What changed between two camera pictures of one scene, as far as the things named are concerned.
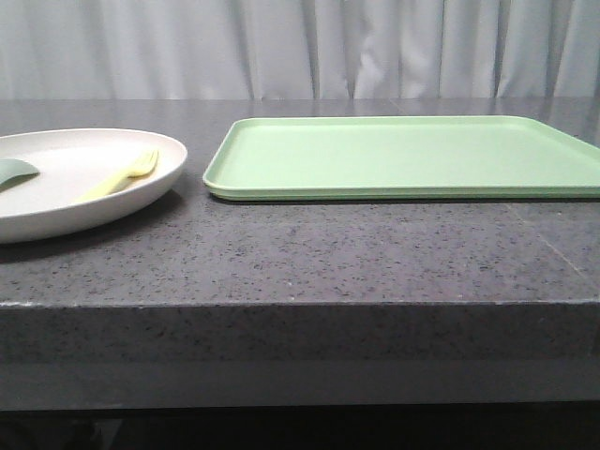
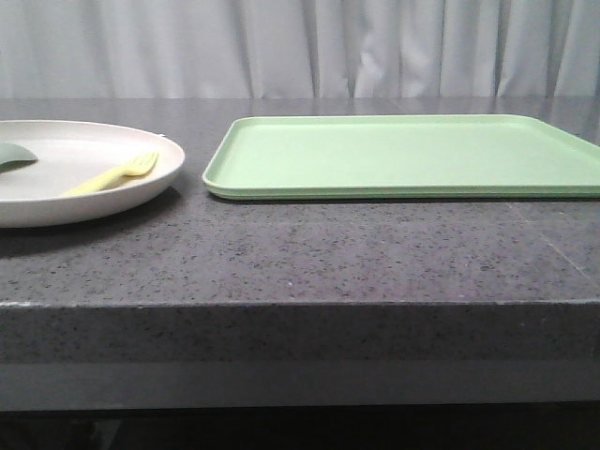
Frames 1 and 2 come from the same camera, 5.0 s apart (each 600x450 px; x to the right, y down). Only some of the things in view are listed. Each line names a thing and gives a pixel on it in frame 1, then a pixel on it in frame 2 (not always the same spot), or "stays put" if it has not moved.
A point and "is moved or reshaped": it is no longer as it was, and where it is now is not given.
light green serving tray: [401, 157] stays put
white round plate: [72, 163] is moved or reshaped
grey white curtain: [299, 49] stays put
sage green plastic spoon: [15, 171] -> [14, 157]
